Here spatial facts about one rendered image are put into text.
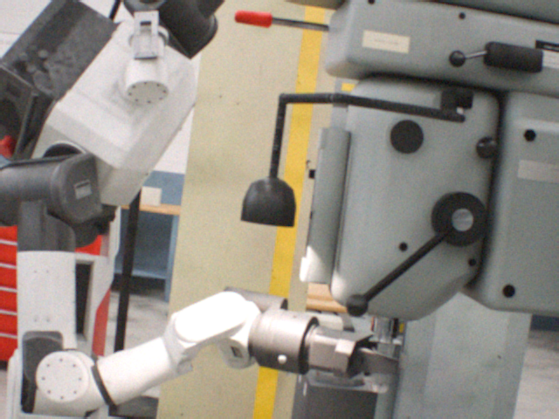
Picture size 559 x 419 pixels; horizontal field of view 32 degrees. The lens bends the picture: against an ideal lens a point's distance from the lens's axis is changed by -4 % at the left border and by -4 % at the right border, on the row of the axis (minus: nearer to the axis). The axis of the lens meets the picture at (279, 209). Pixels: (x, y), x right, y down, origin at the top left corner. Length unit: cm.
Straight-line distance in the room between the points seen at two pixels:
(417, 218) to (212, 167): 183
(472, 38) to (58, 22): 70
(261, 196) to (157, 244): 912
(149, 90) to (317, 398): 60
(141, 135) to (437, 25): 52
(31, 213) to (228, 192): 166
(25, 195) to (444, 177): 61
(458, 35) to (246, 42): 186
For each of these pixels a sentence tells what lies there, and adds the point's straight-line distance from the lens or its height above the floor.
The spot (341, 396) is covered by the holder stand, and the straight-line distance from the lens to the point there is 174.
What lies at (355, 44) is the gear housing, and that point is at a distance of 128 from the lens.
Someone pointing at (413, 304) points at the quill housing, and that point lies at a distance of 135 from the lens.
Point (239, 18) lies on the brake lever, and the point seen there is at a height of 170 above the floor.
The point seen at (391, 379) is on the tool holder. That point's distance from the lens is 142.
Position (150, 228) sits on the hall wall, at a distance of 1041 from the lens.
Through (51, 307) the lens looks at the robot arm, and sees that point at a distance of 147.
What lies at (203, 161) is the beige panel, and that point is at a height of 146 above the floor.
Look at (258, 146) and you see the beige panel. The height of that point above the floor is 153.
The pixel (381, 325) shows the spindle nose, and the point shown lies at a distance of 140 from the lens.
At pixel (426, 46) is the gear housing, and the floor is 167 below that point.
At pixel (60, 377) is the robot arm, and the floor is 115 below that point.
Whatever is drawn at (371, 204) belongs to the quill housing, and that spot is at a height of 146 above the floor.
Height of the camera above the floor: 150
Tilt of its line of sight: 3 degrees down
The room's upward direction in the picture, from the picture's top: 7 degrees clockwise
